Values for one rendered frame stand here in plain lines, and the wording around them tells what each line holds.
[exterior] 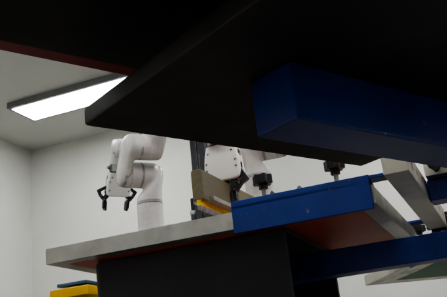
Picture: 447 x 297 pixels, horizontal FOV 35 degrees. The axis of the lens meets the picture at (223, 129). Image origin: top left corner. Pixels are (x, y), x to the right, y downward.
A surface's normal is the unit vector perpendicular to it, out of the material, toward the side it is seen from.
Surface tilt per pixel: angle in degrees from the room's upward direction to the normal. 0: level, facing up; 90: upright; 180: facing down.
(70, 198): 90
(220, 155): 91
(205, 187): 90
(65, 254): 90
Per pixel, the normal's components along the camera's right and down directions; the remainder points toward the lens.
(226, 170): -0.33, -0.18
